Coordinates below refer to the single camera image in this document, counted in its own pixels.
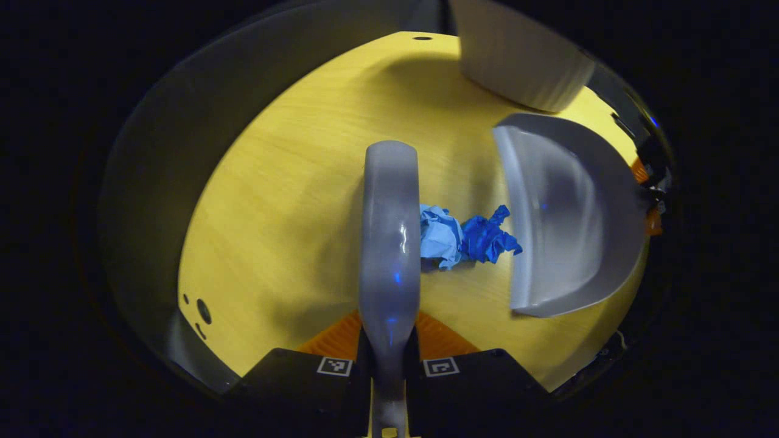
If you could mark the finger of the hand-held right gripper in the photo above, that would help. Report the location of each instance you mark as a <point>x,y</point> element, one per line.
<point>654,222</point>
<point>654,167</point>

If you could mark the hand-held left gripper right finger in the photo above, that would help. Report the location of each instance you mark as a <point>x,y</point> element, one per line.
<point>475,389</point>

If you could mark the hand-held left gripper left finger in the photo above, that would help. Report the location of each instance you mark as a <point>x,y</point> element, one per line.
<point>304,389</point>

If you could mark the grey plastic dustpan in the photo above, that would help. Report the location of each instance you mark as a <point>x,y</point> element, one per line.
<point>566,213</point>

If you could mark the dark blue paper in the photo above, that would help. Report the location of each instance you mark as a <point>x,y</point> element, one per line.
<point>487,237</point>

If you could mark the light blue paper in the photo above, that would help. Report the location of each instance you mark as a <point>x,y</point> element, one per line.
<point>438,234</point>

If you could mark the small grey broom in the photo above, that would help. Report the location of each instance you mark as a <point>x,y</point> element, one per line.
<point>389,231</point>

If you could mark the grey ribbed garbage bin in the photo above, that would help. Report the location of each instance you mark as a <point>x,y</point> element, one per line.
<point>517,48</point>

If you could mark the wooden desktop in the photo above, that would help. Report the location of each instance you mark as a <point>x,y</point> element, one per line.
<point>292,213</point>

